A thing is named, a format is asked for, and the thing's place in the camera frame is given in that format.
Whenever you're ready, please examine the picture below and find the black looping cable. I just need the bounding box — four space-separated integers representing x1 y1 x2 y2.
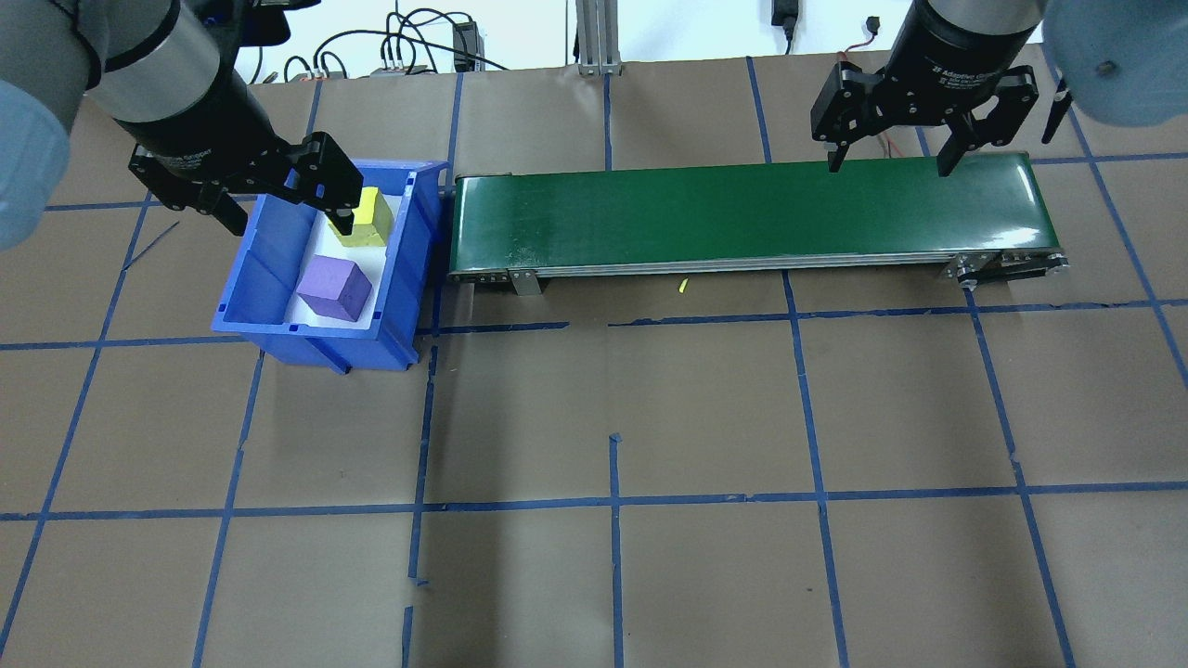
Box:
311 28 456 80
385 7 511 73

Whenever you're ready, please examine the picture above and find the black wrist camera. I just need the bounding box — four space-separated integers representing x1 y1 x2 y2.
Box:
200 0 321 47

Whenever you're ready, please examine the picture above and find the green conveyor belt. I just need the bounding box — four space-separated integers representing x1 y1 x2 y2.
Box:
447 150 1070 298

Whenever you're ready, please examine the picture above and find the purple foam block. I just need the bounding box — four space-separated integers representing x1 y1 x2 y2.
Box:
295 256 374 324

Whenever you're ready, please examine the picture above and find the blue plastic bin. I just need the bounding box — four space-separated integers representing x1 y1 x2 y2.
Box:
211 160 453 376

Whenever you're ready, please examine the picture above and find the yellow foam block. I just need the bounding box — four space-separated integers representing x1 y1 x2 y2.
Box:
327 186 395 249

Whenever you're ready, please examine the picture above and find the white foam pad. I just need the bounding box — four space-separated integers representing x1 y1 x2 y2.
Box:
286 190 409 328

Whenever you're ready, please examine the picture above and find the aluminium gantry post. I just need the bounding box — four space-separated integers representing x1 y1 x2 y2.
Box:
574 0 625 77

